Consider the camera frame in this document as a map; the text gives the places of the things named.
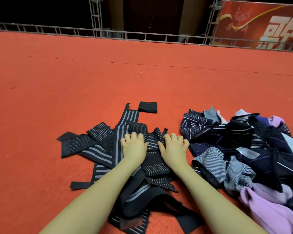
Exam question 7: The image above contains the red banner with white print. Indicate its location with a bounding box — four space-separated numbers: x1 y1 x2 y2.
214 0 293 51

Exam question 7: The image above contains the dark brown door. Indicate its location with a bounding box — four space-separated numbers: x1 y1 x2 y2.
123 0 182 39

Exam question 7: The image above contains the person's left forearm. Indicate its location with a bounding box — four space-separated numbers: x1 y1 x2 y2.
39 161 137 234

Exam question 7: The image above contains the person's right hand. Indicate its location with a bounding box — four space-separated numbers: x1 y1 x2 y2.
157 133 190 173

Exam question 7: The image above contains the person's right forearm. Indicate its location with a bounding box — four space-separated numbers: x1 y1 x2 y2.
176 163 267 234

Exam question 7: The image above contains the heap of dark patterned socks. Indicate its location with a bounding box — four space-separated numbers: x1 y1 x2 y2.
180 107 293 234

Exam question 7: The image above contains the pile of black striped bands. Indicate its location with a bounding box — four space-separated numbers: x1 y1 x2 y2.
57 103 204 234

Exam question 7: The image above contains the grey metal truss tower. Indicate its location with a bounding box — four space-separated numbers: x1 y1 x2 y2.
205 0 225 44
88 0 104 38

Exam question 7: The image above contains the person's left hand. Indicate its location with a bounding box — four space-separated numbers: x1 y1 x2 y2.
119 132 149 169

